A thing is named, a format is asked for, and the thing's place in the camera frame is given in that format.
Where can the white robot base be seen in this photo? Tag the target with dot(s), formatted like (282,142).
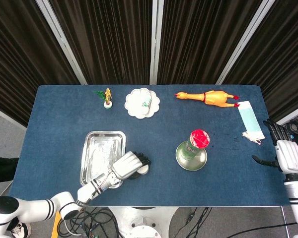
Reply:
(144,223)

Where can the rectangular stainless steel tray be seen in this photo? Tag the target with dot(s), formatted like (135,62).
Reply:
(101,153)

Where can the yellow rubber chicken toy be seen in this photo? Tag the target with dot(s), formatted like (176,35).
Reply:
(213,98)

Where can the light blue face mask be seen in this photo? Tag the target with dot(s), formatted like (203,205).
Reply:
(249,119)

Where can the white flower-shaped plate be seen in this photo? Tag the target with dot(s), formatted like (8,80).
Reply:
(134,104)

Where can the dark pleated curtain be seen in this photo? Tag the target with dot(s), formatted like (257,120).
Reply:
(20,62)
(201,37)
(283,62)
(109,37)

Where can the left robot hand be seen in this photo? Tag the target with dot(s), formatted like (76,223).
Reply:
(125,164)

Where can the colourful feather shuttlecock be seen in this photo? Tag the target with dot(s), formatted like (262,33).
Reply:
(108,104)

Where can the green chip can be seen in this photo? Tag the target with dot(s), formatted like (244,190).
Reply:
(200,138)

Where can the white partition post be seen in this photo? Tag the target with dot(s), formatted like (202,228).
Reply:
(156,39)
(245,39)
(62,39)

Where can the blue tablecloth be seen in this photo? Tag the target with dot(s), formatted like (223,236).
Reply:
(164,186)

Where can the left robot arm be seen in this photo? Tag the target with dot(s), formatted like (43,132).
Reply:
(39,208)

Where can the white sneaker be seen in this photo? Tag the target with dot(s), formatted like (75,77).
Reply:
(21,229)

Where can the small white drink bottle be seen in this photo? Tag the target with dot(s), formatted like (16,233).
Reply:
(146,102)

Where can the black trouser leg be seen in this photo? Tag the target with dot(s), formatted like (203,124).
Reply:
(2,168)

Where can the small white jar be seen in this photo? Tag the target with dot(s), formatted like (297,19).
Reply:
(144,170)

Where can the round stainless steel plate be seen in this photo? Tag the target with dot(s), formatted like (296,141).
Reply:
(191,164)

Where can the white table frame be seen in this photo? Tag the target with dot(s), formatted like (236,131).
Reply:
(284,223)

